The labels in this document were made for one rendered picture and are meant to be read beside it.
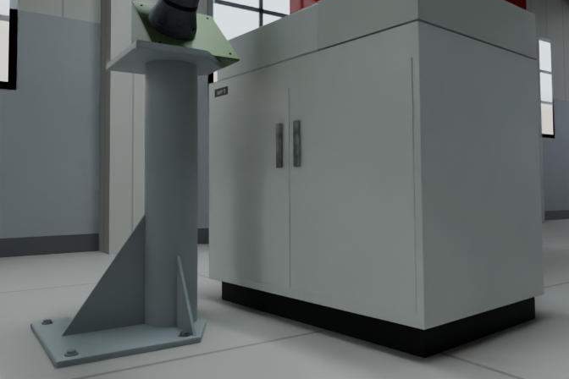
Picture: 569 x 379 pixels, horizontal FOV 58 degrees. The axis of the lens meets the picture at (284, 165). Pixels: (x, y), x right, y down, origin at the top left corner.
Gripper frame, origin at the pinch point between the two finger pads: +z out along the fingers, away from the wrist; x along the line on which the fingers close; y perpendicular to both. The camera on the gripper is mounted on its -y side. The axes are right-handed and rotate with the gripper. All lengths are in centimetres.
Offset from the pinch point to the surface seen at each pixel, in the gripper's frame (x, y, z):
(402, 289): -44, -4, 94
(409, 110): -47, -4, 51
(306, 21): -10.0, -4.0, 19.0
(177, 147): 14, -34, 57
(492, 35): -50, 31, 26
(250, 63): 18.7, -3.9, 26.0
